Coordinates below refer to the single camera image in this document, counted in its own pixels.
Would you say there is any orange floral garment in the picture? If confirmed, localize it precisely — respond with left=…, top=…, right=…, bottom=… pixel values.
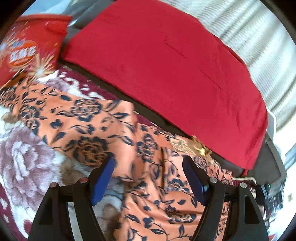
left=1, top=73, right=232, bottom=240

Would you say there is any dark grey storage box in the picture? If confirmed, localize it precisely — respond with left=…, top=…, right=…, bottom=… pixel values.
left=59, top=9, right=287, bottom=186

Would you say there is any red printed bucket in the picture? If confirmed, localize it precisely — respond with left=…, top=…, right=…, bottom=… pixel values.
left=1, top=14, right=72, bottom=86

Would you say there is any beige striped curtain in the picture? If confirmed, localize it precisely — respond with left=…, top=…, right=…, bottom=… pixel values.
left=166, top=0, right=295, bottom=133

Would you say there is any red folded cloth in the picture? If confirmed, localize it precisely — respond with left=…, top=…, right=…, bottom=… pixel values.
left=61, top=1, right=267, bottom=171

